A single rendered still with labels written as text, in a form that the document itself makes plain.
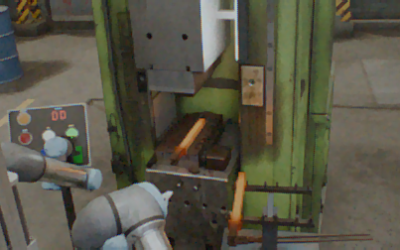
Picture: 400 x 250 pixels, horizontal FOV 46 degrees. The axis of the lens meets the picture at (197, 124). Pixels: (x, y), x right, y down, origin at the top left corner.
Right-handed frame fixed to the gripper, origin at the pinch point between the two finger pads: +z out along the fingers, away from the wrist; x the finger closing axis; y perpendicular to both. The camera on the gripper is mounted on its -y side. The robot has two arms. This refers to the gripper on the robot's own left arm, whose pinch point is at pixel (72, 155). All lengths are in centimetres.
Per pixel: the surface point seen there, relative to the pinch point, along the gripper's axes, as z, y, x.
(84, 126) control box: 3.2, 12.1, -5.7
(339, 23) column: 464, 176, -325
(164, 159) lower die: 5.7, -5.8, -38.9
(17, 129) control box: 3.1, 13.7, 23.2
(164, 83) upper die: -14, 25, -42
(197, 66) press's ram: -23, 29, -55
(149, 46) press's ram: -20, 40, -37
